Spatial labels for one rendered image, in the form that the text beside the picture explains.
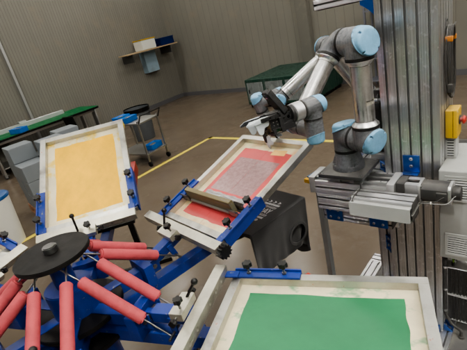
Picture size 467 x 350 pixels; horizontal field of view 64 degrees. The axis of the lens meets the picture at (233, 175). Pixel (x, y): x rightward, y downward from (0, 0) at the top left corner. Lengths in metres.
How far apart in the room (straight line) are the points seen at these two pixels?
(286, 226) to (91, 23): 9.96
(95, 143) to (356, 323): 2.06
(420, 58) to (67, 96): 9.84
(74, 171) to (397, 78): 2.01
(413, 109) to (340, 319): 0.96
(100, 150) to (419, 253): 2.07
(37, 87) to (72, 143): 7.78
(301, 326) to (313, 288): 0.20
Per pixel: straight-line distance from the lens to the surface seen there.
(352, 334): 1.48
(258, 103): 2.22
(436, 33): 1.78
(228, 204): 1.94
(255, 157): 2.37
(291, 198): 2.37
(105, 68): 11.58
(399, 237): 2.20
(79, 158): 2.78
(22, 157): 6.22
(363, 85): 1.67
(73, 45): 11.21
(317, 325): 1.52
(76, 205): 2.55
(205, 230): 1.98
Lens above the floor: 2.04
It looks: 22 degrees down
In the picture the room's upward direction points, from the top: 14 degrees counter-clockwise
